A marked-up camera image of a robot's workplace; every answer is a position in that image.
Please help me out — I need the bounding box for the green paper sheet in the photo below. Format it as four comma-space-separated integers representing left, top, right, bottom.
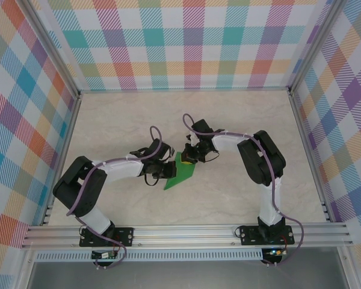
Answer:
163, 152, 196, 191

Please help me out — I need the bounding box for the grey metal panel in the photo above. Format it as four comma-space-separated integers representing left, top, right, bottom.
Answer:
26, 260, 350, 289

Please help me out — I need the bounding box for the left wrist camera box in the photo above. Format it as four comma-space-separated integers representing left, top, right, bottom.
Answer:
150, 140, 172, 163

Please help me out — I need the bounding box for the thin aluminium table edge rail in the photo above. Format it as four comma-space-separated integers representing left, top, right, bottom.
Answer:
78, 86, 292, 93

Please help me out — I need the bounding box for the wide aluminium mounting rail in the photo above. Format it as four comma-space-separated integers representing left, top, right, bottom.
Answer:
20, 224, 354, 250

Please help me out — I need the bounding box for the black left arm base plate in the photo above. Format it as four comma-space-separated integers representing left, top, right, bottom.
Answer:
79, 227, 135, 248

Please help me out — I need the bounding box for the slotted grey cable duct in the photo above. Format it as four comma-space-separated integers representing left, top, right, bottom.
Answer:
34, 248, 264, 262

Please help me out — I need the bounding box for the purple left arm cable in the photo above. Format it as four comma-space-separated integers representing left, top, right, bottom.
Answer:
66, 125, 165, 270

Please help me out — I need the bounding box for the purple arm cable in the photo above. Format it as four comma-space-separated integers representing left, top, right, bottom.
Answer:
66, 125, 165, 270
182, 113, 304, 267

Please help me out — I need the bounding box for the aluminium table side rail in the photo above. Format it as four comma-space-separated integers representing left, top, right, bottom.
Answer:
41, 93, 82, 226
288, 90, 335, 224

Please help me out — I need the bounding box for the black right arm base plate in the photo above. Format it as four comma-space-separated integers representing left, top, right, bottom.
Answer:
239, 225, 295, 246

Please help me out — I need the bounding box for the black cable clamp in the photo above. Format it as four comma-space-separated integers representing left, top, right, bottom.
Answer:
93, 259, 117, 271

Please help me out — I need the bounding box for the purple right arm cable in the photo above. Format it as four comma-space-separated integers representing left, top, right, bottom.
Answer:
182, 113, 304, 267

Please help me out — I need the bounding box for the aluminium frame post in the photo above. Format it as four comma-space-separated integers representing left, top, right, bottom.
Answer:
288, 0, 348, 96
23, 0, 82, 99

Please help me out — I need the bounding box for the aluminium frame leg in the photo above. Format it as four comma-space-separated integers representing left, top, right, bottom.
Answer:
338, 246, 360, 289
16, 249, 37, 289

